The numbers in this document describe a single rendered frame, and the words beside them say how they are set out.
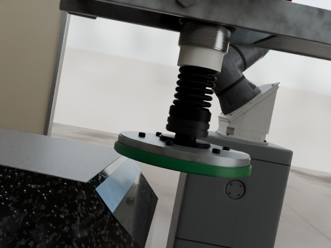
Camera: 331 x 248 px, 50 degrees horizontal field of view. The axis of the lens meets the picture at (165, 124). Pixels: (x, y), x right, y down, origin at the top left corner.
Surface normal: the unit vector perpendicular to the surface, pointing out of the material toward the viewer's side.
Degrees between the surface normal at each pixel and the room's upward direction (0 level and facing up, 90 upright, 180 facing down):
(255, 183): 90
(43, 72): 90
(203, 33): 90
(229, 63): 78
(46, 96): 90
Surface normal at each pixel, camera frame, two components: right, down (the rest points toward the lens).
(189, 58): -0.51, -0.05
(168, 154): -0.24, 0.00
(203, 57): 0.05, 0.06
